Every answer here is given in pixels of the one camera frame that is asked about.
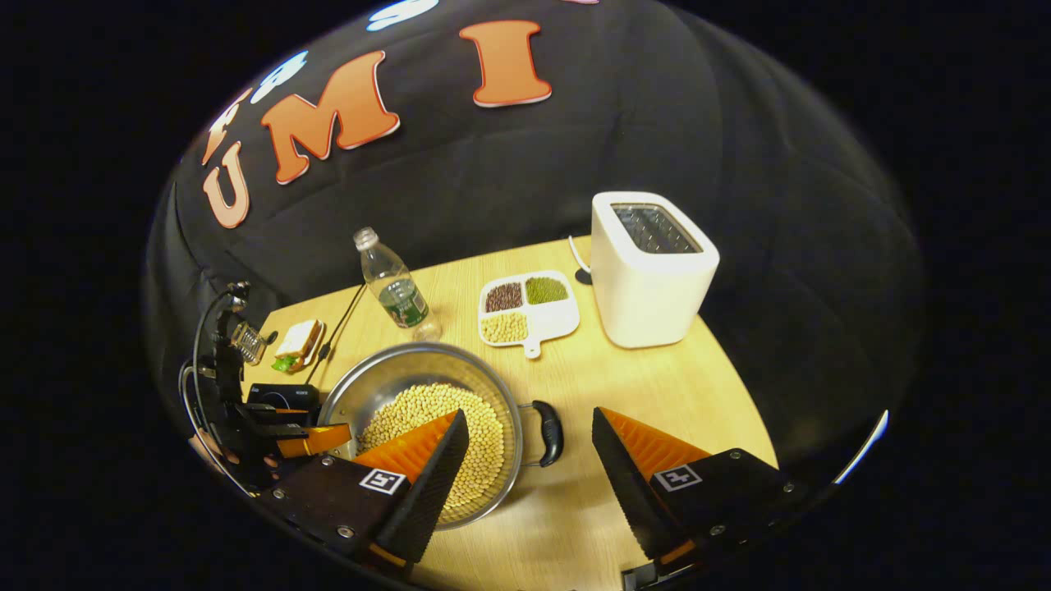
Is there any steel pot with black handles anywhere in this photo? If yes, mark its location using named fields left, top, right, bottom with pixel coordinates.
left=318, top=342, right=566, bottom=530

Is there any sandwich with lettuce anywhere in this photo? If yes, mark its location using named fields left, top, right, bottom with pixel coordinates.
left=273, top=319, right=323, bottom=372

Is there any metal wire utensil holder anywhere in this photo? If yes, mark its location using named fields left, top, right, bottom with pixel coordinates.
left=230, top=322, right=268, bottom=366

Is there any black backdrop cloth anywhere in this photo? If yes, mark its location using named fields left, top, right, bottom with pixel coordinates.
left=140, top=0, right=925, bottom=460

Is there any black table cable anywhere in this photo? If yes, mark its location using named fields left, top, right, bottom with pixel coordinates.
left=305, top=283, right=368, bottom=387

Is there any white toaster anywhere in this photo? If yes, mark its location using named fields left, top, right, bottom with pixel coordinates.
left=590, top=191, right=721, bottom=350

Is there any clear plastic water bottle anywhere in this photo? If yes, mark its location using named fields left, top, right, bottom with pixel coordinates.
left=354, top=227, right=444, bottom=342

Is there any white divided bean tray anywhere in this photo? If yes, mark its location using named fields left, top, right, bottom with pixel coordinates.
left=479, top=270, right=581, bottom=360

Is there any pile of soybeans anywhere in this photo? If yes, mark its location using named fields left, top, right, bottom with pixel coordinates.
left=357, top=383, right=506, bottom=510

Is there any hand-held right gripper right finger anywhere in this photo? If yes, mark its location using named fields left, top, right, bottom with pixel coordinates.
left=591, top=406, right=822, bottom=577

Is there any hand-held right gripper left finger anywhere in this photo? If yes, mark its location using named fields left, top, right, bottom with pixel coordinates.
left=261, top=409, right=470, bottom=575

